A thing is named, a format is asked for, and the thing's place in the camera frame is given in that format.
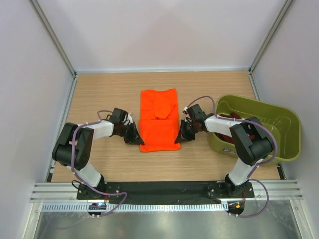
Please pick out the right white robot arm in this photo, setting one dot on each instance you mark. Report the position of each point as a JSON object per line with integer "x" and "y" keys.
{"x": 253, "y": 143}

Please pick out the slotted cable duct rail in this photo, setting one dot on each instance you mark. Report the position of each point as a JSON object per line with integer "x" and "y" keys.
{"x": 102, "y": 208}

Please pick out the olive green plastic basket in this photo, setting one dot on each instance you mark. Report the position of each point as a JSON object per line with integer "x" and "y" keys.
{"x": 283, "y": 123}

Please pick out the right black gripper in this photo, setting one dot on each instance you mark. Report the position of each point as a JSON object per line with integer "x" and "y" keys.
{"x": 188, "y": 129}

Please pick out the orange t shirt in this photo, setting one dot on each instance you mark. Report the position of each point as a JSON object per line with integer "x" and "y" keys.
{"x": 159, "y": 122}

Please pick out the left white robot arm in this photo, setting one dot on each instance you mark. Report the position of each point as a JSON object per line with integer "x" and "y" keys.
{"x": 73, "y": 147}

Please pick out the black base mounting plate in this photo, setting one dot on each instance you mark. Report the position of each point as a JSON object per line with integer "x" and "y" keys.
{"x": 176, "y": 193}

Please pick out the maroon t shirt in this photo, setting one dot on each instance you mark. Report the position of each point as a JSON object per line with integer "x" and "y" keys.
{"x": 226, "y": 138}

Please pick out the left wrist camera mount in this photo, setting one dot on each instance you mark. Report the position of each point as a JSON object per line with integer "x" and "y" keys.
{"x": 128, "y": 119}

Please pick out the right aluminium corner post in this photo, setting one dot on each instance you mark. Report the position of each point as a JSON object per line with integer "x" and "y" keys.
{"x": 279, "y": 19}

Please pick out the aluminium frame rail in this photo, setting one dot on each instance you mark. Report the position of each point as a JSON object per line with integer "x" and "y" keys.
{"x": 58, "y": 192}

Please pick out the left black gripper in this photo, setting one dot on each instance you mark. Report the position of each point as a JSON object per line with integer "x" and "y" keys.
{"x": 128, "y": 134}

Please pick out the aluminium corner post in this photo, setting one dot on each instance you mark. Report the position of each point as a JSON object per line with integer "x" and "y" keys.
{"x": 279, "y": 19}
{"x": 51, "y": 33}

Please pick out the left aluminium corner post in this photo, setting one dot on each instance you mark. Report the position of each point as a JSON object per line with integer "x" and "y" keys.
{"x": 51, "y": 33}

